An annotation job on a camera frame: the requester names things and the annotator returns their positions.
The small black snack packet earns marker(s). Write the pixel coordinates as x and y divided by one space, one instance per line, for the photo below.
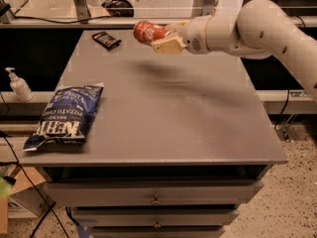
106 40

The blue potato chip bag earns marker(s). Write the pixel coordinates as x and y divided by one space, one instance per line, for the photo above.
67 118

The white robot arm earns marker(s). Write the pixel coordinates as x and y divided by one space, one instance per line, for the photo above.
261 29

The green fuzzy object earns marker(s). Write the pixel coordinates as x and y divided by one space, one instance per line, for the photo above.
6 185

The black round wheeled object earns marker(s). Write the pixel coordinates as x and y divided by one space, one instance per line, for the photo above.
118 8

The grey drawer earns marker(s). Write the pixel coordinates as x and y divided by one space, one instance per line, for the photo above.
154 217
163 232
152 193

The top grey drawer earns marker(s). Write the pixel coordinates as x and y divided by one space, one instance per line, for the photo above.
152 193

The bottom grey drawer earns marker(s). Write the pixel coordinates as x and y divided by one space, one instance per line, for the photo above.
163 232

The middle grey drawer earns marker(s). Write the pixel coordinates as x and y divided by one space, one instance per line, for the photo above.
154 217

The red coke can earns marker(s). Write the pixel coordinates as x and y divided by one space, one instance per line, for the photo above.
146 32

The cardboard box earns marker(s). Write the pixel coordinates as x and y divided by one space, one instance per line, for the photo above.
27 198

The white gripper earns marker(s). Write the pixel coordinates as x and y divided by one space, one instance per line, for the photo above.
194 34

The grey drawer cabinet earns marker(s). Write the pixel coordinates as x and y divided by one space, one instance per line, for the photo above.
164 119

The white pump sanitizer bottle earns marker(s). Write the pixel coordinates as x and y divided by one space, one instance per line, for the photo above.
19 85

